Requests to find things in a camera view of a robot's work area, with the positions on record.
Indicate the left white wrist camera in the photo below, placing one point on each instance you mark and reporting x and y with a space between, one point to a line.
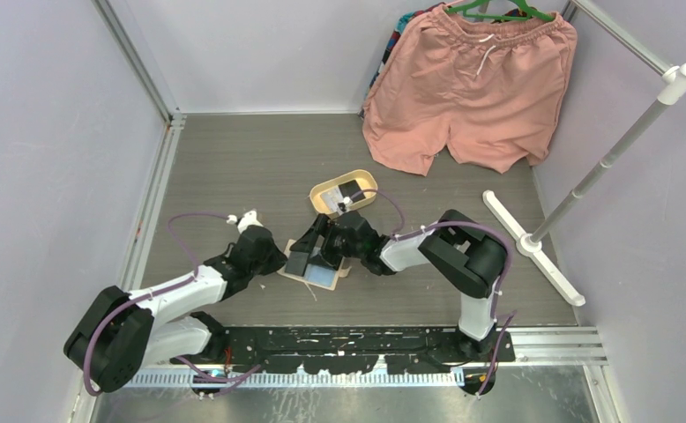
244 221

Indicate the colourful patterned garment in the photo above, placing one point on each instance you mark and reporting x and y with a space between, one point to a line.
396 33

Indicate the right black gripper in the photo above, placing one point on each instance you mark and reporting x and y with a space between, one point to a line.
326 230

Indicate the beige oval plastic tray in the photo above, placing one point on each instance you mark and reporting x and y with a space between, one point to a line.
365 179

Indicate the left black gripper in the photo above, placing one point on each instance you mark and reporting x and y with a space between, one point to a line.
277 259

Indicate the white clothes rack stand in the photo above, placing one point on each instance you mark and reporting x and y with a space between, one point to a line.
530 244

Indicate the aluminium frame rail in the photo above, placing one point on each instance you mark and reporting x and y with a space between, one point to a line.
122 24

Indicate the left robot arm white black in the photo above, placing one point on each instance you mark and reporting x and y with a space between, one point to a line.
122 332

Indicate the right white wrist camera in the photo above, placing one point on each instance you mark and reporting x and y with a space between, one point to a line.
345 205

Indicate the green clothes hanger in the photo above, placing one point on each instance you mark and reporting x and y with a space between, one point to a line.
497 11

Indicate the black vip card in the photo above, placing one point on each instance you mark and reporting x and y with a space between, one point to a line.
352 189

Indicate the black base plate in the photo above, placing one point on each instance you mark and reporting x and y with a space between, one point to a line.
352 350

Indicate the beige leather card holder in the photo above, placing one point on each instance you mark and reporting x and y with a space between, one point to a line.
320 276

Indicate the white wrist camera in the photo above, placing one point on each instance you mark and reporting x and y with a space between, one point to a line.
345 205
244 221

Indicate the silver vip card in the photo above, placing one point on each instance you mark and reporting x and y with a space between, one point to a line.
330 198

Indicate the pink shorts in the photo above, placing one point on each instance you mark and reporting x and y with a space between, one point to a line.
490 94

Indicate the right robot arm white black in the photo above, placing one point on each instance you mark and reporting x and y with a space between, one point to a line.
469 256

